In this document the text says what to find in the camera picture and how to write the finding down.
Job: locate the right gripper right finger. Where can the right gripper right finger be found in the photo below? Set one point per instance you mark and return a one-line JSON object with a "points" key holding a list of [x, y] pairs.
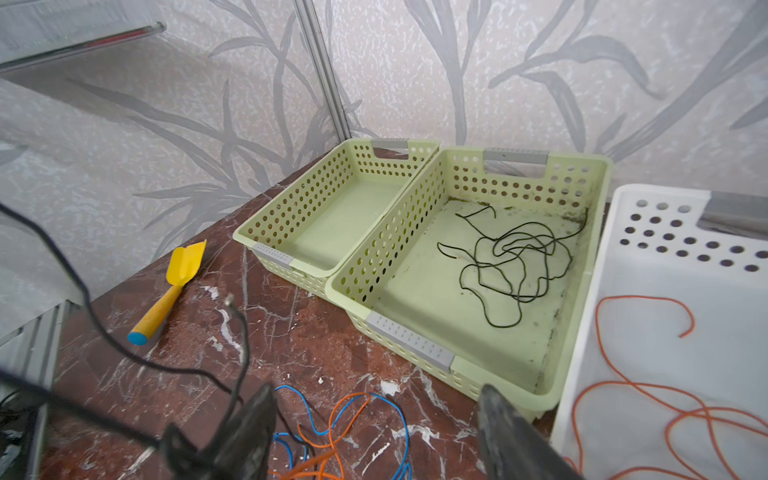
{"points": [[511, 447]]}

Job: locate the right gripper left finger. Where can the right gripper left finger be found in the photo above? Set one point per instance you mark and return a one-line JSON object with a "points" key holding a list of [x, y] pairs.
{"points": [[239, 452]]}

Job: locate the white perforated basket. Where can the white perforated basket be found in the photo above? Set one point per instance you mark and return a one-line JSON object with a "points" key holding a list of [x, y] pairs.
{"points": [[669, 374]]}

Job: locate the middle light green basket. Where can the middle light green basket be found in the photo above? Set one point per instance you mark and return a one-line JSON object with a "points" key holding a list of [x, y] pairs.
{"points": [[479, 272]]}

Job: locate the light green basket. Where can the light green basket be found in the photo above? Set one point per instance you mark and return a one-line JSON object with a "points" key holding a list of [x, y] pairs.
{"points": [[307, 230], [479, 272]]}

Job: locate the yellow scoop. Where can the yellow scoop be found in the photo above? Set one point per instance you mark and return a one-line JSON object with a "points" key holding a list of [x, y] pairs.
{"points": [[184, 264]]}

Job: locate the left light green basket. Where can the left light green basket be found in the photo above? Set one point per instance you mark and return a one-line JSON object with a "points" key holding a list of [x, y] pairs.
{"points": [[307, 230]]}

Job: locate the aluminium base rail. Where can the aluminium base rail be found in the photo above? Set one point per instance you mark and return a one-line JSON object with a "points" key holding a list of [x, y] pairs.
{"points": [[29, 352]]}

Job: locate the aluminium frame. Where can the aluminium frame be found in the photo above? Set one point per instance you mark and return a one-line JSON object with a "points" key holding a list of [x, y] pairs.
{"points": [[316, 46]]}

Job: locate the clear plastic wall shelf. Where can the clear plastic wall shelf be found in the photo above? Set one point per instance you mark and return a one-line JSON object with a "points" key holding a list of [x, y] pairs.
{"points": [[34, 32]]}

